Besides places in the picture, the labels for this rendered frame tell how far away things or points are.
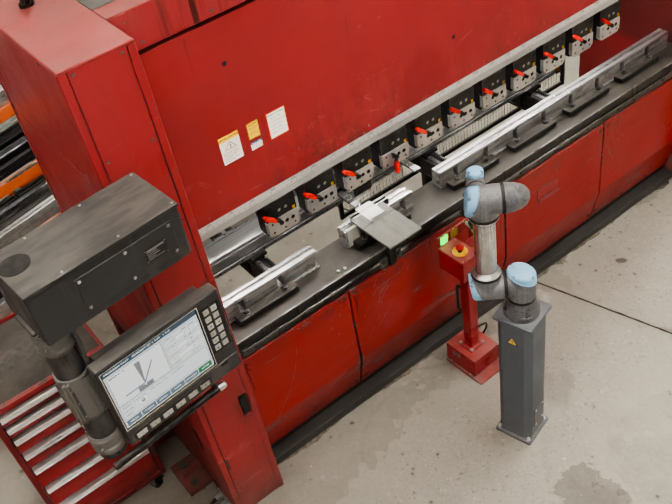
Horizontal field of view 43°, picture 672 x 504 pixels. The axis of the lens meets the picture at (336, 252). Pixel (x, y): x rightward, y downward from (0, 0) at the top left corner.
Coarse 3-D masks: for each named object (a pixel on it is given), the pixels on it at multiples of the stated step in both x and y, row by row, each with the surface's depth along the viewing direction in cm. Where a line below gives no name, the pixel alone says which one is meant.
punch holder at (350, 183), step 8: (360, 152) 351; (368, 152) 354; (344, 160) 347; (352, 160) 350; (360, 160) 353; (336, 168) 354; (344, 168) 349; (352, 168) 352; (360, 168) 355; (368, 168) 358; (336, 176) 359; (344, 176) 352; (368, 176) 360; (344, 184) 356; (352, 184) 356; (360, 184) 360
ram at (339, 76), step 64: (256, 0) 286; (320, 0) 302; (384, 0) 320; (448, 0) 341; (512, 0) 365; (576, 0) 392; (192, 64) 282; (256, 64) 298; (320, 64) 316; (384, 64) 336; (448, 64) 359; (192, 128) 294; (320, 128) 331; (192, 192) 307; (256, 192) 326
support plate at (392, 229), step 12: (384, 204) 376; (360, 216) 372; (384, 216) 370; (396, 216) 369; (360, 228) 367; (372, 228) 365; (384, 228) 364; (396, 228) 363; (408, 228) 362; (420, 228) 361; (384, 240) 358; (396, 240) 357
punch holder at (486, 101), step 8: (496, 72) 381; (504, 72) 384; (488, 80) 380; (496, 80) 383; (504, 80) 387; (480, 88) 381; (488, 88) 382; (496, 88) 386; (504, 88) 389; (480, 96) 384; (488, 96) 385; (504, 96) 392; (480, 104) 386; (488, 104) 387
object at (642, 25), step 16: (624, 0) 475; (640, 0) 466; (656, 0) 457; (624, 16) 480; (640, 16) 471; (656, 16) 463; (624, 32) 486; (640, 32) 477; (592, 48) 512; (608, 48) 502; (624, 48) 492; (592, 64) 518
